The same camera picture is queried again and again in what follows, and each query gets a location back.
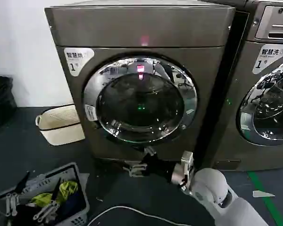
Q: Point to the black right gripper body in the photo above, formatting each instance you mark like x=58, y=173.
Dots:
x=159, y=168

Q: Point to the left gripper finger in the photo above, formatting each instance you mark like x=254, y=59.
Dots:
x=12, y=203
x=48, y=208

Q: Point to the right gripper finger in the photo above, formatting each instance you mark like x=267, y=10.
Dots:
x=150, y=151
x=135, y=170

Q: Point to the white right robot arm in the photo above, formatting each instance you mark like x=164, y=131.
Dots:
x=214, y=188

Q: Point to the dark blue garment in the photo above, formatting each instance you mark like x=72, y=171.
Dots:
x=72, y=204

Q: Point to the yellow-green garment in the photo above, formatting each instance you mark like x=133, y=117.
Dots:
x=67, y=187

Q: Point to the grey slotted laundry basket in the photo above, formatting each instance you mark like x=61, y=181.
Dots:
x=80, y=212

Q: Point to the round glass dryer door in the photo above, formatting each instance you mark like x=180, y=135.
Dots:
x=141, y=99

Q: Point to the small white door label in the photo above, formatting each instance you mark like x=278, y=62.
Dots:
x=90, y=113

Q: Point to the cream plastic laundry basket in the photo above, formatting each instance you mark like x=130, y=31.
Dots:
x=61, y=127

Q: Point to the white paper scrap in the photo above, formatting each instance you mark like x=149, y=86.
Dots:
x=261, y=194

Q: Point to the green floor tape strip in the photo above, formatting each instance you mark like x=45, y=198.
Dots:
x=266, y=197

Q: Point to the grey washer with drawer panel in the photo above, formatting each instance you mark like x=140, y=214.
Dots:
x=238, y=82

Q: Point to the white number sticker on dryer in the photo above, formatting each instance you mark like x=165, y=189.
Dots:
x=76, y=60

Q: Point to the grey front-loading dryer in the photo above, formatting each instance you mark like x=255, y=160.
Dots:
x=141, y=28

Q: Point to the round chrome washer door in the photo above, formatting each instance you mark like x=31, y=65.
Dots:
x=268, y=106

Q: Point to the white number sticker on washer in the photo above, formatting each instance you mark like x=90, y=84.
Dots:
x=268, y=58

